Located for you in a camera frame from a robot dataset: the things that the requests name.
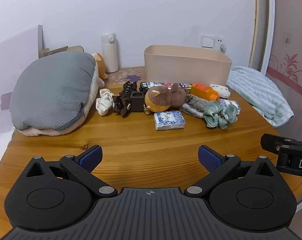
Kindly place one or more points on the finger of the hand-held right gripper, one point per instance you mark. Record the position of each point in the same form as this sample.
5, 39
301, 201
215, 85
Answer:
271, 142

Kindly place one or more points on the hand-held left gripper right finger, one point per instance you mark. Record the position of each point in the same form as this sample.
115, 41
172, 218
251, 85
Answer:
209, 158

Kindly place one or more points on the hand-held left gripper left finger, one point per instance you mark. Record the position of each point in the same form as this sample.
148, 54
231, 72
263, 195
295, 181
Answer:
91, 158

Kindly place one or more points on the green scrunchie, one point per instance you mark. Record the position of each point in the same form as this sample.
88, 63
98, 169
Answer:
217, 115

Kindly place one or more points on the grey furry band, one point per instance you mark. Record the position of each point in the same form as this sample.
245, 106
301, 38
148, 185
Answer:
193, 106

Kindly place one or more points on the orange plastic bottle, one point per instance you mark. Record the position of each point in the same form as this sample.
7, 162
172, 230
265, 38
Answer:
203, 91

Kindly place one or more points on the white cat plush toy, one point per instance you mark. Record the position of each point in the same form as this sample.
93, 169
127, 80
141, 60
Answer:
221, 90

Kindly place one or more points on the brown bear plush toy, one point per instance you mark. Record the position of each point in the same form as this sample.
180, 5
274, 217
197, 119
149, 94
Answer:
163, 98

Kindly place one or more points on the beige plastic container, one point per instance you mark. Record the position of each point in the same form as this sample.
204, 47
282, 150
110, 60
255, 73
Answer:
181, 70

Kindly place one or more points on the blue striped cloth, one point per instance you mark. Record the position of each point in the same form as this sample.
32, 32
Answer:
261, 92

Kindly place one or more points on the blue patterned tissue packet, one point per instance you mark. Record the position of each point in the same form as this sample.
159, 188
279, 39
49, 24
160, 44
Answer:
169, 120
231, 103

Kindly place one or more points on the white scrunchie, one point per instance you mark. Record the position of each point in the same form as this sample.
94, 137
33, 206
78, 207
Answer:
103, 102

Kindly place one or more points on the black cube holder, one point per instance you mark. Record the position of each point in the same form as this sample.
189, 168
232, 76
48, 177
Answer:
137, 101

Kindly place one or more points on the grey plush cushion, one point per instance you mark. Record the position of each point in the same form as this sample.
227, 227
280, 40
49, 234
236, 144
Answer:
53, 90

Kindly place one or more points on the orange corgi plush toy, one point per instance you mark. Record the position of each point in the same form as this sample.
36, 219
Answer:
101, 66

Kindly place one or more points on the colourful printed packet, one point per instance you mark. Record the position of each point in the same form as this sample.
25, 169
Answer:
151, 84

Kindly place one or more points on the white thermos bottle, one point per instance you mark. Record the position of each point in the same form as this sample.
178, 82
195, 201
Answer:
110, 55

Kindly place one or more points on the white wall socket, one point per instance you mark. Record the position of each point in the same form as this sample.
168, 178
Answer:
219, 41

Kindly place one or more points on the white wall switch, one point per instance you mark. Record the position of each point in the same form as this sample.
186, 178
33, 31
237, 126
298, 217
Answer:
207, 41

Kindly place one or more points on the white door frame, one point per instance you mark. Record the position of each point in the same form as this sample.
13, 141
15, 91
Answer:
264, 25

